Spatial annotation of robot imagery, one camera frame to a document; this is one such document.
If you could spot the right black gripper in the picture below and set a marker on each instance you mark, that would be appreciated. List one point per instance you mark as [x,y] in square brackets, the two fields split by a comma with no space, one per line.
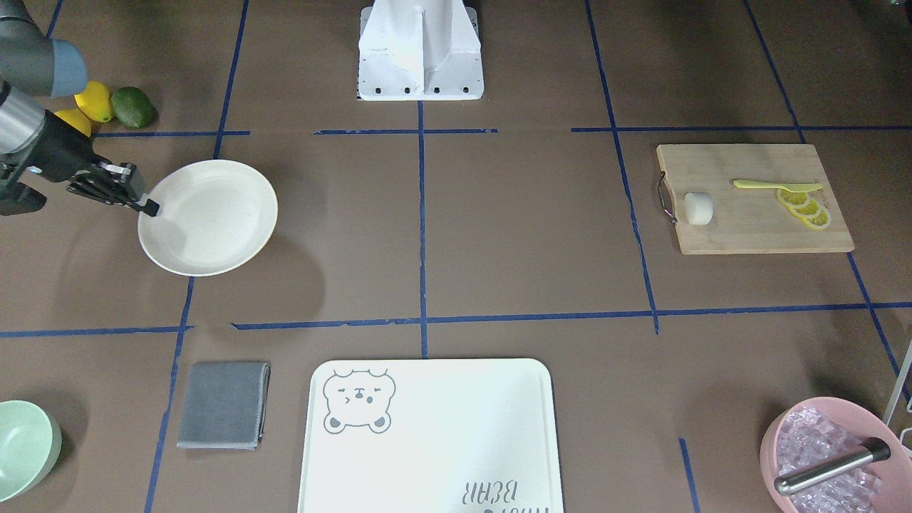
[63,153]

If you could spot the cream round plate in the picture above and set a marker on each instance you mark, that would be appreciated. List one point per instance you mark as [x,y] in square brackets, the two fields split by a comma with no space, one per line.
[214,216]

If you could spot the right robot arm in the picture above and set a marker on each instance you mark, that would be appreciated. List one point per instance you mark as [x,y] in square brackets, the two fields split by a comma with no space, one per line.
[34,139]

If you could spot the white bear tray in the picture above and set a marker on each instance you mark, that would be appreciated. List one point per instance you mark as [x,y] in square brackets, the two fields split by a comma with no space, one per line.
[431,435]

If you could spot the green avocado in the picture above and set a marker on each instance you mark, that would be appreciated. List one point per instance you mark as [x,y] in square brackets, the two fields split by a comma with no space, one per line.
[133,108]

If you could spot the yellow lemon outer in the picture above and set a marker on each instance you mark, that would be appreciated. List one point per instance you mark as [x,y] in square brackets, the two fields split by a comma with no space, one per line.
[76,119]

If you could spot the yellow lemon near avocado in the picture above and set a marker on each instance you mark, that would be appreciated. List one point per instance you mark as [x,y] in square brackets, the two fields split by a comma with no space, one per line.
[95,102]

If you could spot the grey folded cloth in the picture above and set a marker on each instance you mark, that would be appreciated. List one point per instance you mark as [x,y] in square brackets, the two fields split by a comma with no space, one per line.
[225,403]

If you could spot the mint green bowl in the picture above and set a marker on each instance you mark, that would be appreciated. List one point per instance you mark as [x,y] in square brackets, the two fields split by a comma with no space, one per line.
[30,446]

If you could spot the wooden cutting board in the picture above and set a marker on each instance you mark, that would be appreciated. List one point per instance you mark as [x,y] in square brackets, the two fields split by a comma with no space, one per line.
[749,221]

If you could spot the yellow plastic knife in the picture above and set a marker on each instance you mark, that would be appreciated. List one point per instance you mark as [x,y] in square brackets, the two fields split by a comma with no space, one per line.
[747,184]

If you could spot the lemon slice middle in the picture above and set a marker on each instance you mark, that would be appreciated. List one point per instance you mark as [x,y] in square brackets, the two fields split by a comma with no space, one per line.
[806,211]

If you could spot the pink bowl with ice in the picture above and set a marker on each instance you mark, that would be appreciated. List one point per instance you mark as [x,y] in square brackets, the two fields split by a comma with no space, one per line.
[822,427]

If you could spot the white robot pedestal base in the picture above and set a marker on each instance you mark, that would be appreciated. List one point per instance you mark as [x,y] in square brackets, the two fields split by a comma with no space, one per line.
[419,51]

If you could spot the metal scoop handle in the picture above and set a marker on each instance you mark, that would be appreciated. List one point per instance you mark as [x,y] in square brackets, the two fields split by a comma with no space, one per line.
[869,451]

